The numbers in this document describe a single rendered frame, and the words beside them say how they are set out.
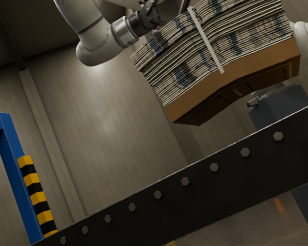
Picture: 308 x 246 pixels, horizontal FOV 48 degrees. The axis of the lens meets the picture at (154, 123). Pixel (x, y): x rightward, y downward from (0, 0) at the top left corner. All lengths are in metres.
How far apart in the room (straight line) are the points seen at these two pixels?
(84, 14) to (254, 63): 0.54
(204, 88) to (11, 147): 1.26
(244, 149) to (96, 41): 0.65
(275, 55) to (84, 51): 0.60
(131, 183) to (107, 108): 2.23
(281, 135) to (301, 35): 1.00
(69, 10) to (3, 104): 9.32
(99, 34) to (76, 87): 9.11
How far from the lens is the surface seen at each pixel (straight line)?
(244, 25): 0.89
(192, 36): 0.91
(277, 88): 1.71
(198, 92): 0.87
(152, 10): 1.13
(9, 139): 1.92
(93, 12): 1.13
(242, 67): 0.87
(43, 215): 1.80
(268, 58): 0.86
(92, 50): 1.15
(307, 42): 1.63
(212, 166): 0.67
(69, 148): 9.66
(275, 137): 0.65
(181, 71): 0.90
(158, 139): 9.75
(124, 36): 1.12
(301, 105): 1.70
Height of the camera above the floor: 0.74
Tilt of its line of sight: 14 degrees up
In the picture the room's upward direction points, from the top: 25 degrees counter-clockwise
